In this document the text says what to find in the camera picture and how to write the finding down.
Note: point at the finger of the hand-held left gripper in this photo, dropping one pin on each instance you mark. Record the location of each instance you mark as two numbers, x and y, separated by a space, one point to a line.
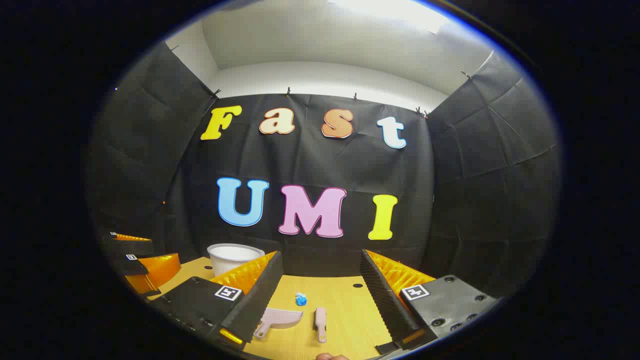
135 266
130 247

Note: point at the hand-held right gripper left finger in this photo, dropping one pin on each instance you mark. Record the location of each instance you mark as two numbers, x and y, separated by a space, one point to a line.
260 300

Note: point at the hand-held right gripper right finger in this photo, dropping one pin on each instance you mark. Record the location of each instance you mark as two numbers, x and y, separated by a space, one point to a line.
382 305

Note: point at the mauve plastic dustpan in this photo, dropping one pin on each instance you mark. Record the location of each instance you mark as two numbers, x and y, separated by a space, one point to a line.
282 317

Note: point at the dark blue paper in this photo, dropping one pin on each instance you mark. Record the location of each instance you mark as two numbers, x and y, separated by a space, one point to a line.
301 301

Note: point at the white ribbed garbage bin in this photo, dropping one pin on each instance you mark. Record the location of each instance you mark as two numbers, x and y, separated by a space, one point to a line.
230 260

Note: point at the small mauve broom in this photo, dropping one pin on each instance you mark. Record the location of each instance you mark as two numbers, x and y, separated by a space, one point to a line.
320 320

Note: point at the yellow wooden desktop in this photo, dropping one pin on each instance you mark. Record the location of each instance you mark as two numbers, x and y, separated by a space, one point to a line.
345 300

